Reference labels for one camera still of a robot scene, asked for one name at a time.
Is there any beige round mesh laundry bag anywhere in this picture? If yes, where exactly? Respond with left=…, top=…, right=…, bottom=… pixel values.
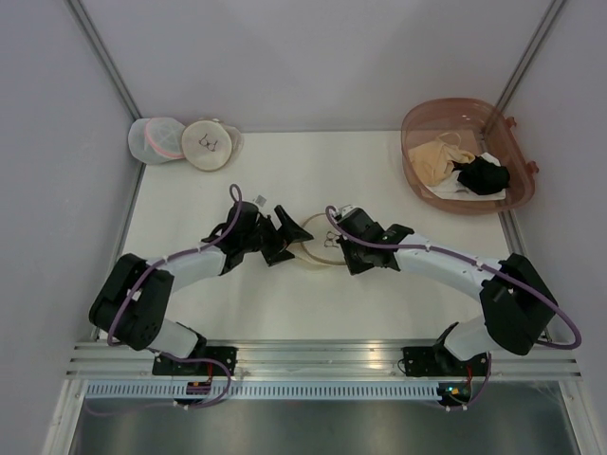
left=289, top=213, right=346, bottom=271

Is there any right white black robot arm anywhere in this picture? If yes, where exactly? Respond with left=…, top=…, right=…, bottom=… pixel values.
left=331, top=206, right=555, bottom=374

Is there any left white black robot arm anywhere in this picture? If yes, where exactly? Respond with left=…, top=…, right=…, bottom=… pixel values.
left=88, top=202, right=314, bottom=361

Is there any beige mesh bag at back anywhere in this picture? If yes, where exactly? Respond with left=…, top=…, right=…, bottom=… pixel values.
left=180, top=118, right=244, bottom=173

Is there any beige bra in basket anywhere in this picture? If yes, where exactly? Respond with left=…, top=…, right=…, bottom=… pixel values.
left=408, top=132, right=476, bottom=187

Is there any white pink-trim mesh laundry bag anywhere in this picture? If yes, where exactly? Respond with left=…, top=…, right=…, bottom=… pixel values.
left=127, top=118, right=185, bottom=165

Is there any white garment in basket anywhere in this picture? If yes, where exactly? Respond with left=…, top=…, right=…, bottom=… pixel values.
left=427, top=153, right=509, bottom=202

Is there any black garment in basket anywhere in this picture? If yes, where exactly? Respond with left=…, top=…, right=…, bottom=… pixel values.
left=454, top=156, right=510, bottom=195

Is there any brown translucent plastic basket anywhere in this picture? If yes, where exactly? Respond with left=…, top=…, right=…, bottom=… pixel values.
left=401, top=98, right=539, bottom=215

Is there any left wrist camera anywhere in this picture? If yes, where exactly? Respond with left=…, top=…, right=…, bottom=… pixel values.
left=253, top=195, right=267, bottom=209

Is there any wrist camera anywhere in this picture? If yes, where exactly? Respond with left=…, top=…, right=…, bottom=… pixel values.
left=253, top=195, right=267, bottom=209
left=336, top=205, right=358, bottom=219

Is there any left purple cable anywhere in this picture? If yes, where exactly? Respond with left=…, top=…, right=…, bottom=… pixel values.
left=84, top=184, right=245, bottom=417

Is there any purple cable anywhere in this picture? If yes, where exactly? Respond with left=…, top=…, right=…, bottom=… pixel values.
left=324, top=205, right=583, bottom=412
left=84, top=184, right=245, bottom=417

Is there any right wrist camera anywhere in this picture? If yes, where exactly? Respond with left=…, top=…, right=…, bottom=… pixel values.
left=336, top=205, right=358, bottom=219

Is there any aluminium front rail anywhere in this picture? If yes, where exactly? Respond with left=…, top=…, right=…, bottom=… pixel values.
left=65, top=339, right=581, bottom=382

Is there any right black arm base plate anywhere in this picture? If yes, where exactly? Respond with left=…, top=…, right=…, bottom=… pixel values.
left=401, top=331, right=488, bottom=378

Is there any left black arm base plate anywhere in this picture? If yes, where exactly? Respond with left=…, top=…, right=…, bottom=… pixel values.
left=152, top=346, right=238, bottom=377

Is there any white slotted cable duct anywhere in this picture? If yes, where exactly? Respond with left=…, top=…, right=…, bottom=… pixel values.
left=85, top=380, right=441, bottom=401

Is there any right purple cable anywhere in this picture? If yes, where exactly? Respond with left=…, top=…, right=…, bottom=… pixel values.
left=324, top=205, right=583, bottom=412

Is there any right aluminium frame post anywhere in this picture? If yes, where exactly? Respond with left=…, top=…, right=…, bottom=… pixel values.
left=496, top=0, right=569, bottom=113

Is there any aluminium frame post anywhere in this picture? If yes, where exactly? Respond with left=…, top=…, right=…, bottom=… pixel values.
left=496, top=0, right=569, bottom=113
left=64, top=0, right=141, bottom=120

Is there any left aluminium frame post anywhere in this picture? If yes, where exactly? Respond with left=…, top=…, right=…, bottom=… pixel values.
left=64, top=0, right=141, bottom=120

